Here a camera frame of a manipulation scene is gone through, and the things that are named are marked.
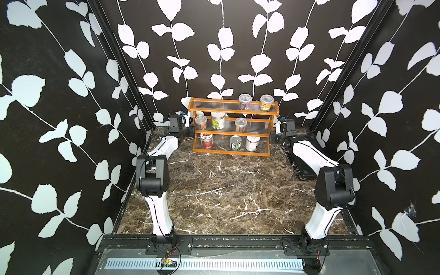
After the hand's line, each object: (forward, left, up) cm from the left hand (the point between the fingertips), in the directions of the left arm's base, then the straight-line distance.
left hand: (194, 123), depth 99 cm
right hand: (-8, -44, 0) cm, 45 cm away
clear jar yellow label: (-1, -40, +16) cm, 43 cm away
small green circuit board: (-66, +9, -18) cm, 68 cm away
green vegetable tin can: (-7, -25, -10) cm, 28 cm away
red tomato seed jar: (-6, -7, -9) cm, 13 cm away
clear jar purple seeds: (-2, -29, +16) cm, 33 cm away
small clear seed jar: (-4, -27, +3) cm, 28 cm away
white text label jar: (-10, -34, -9) cm, 36 cm away
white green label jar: (-2, -14, +4) cm, 15 cm away
